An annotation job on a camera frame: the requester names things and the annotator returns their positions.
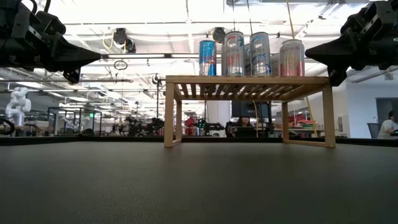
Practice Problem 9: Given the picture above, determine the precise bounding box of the stack of coloured items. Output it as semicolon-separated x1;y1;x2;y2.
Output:
287;112;315;129

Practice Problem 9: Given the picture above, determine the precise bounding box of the person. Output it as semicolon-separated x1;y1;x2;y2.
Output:
377;110;398;139
231;116;256;138

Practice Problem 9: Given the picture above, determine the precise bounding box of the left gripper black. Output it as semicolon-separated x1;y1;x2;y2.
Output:
0;0;102;84

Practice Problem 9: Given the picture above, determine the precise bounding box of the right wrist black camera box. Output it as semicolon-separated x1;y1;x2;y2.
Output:
340;6;374;35

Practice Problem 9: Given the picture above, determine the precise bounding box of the long yellow cord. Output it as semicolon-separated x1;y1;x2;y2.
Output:
285;0;318;138

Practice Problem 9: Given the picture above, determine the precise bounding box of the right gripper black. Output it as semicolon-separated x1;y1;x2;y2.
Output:
305;0;398;87

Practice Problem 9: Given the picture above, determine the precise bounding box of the red background object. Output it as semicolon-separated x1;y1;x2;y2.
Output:
185;115;197;137

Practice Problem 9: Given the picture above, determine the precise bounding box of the black curved hoop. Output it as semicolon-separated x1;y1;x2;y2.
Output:
0;117;16;136

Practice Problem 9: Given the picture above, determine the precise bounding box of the hanging black ring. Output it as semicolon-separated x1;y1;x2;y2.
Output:
113;59;128;71

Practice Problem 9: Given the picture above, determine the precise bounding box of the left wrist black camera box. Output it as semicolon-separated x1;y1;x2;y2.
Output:
34;11;67;35

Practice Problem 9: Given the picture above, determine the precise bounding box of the black monitor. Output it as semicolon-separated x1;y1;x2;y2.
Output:
231;100;270;118

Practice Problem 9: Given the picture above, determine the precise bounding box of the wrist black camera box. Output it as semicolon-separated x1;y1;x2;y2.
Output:
340;6;374;35
34;11;67;35

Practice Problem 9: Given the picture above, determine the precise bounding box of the wooden slatted shelf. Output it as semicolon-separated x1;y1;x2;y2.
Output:
164;75;336;149

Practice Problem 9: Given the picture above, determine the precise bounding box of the blue silver Red Bull can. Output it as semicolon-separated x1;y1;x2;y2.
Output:
198;39;218;77

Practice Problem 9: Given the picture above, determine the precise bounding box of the grey office chair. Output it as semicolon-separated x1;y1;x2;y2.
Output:
367;122;379;139

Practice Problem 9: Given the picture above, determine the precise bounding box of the pink beverage can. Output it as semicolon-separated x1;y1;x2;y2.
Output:
269;52;280;77
279;39;305;77

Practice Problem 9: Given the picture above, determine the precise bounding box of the black pole with fan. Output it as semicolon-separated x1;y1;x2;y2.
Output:
151;73;164;136

